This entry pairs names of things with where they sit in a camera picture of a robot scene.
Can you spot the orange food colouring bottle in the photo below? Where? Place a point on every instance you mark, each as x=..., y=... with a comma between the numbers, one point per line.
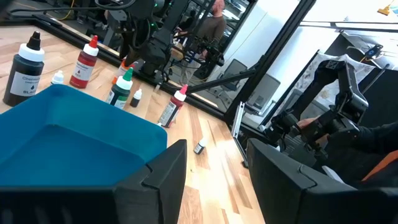
x=120, y=71

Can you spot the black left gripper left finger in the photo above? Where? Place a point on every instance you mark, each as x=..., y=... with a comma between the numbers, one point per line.
x=155, y=193

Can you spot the person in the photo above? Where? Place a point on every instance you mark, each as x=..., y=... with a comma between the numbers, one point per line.
x=214, y=28
x=357, y=146

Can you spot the person's hand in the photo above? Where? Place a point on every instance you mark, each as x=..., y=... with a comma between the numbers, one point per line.
x=308, y=122

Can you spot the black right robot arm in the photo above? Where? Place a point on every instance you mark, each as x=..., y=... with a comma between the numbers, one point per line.
x=155, y=49

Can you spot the large black food colouring bottle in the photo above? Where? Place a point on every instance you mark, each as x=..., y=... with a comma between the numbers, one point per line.
x=23, y=71

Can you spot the blue plastic tray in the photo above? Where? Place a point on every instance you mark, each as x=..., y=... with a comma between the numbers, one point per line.
x=77, y=140

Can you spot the red food colouring bottle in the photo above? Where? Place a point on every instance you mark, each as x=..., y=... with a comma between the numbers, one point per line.
x=81, y=70

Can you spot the pink food colouring bottle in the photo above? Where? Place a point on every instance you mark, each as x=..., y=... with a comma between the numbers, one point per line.
x=171, y=109

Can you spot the green food colouring bottle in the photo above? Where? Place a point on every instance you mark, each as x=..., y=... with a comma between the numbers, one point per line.
x=118, y=93

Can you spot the small white-capped dropper bottle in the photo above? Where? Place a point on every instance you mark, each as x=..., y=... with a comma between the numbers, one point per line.
x=135, y=100
x=199, y=147
x=58, y=77

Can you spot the silver metal bracket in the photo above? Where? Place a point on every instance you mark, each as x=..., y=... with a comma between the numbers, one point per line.
x=237, y=119

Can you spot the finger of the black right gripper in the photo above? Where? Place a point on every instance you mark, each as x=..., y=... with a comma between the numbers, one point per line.
x=132, y=56

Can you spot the grey chair back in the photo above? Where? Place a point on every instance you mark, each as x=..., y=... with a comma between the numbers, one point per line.
x=234, y=73
x=264, y=91

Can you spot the black background robot arm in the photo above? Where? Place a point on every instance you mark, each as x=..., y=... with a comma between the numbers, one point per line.
x=211, y=56

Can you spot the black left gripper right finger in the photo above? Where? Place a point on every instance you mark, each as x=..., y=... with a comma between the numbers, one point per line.
x=280, y=193

